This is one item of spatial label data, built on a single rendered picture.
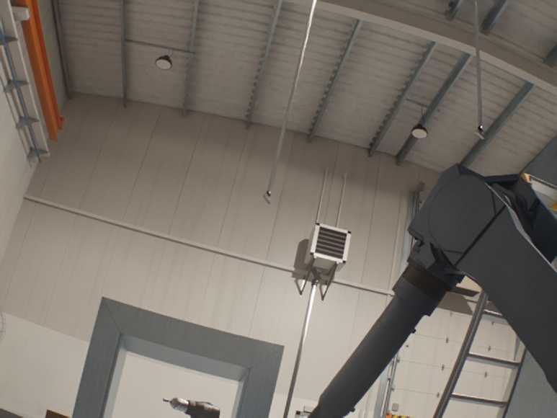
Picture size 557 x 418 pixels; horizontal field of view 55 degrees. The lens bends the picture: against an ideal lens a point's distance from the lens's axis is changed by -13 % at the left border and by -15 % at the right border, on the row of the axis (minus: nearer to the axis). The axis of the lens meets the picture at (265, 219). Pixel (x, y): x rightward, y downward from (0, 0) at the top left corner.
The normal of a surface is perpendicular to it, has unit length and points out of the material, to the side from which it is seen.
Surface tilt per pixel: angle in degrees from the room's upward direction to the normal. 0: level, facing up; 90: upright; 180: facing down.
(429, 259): 90
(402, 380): 90
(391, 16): 90
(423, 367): 90
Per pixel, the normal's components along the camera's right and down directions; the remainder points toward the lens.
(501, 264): -0.75, -0.41
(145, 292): 0.15, -0.39
